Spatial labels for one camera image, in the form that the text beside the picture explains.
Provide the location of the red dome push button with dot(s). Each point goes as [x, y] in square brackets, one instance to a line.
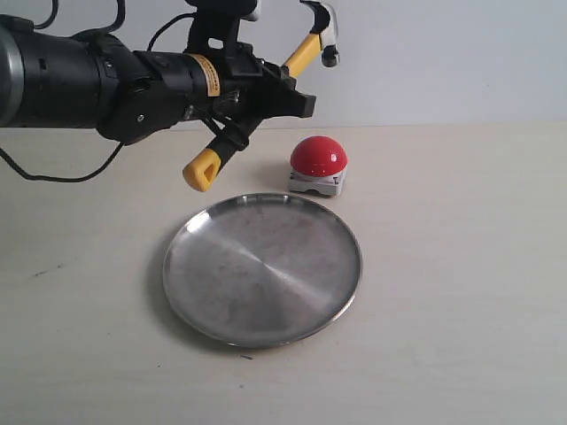
[318, 163]

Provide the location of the round stainless steel plate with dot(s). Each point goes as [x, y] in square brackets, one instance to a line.
[261, 270]

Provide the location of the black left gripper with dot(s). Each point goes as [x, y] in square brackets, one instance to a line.
[241, 91]

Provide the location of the yellow black claw hammer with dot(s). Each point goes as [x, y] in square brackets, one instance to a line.
[320, 43]

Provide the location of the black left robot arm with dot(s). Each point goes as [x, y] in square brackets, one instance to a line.
[95, 81]

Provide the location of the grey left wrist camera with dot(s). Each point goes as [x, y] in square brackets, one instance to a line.
[219, 20]

